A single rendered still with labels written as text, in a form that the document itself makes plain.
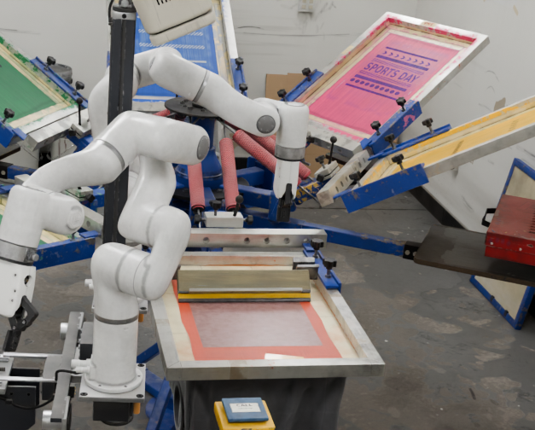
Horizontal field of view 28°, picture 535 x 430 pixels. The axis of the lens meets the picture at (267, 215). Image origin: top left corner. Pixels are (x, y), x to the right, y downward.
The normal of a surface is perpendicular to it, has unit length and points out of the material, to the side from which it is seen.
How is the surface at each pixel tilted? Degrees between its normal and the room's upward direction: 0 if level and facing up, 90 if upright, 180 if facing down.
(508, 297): 78
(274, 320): 0
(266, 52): 90
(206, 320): 0
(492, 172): 90
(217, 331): 0
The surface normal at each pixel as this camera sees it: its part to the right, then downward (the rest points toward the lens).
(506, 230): 0.09, -0.94
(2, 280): -0.38, -0.09
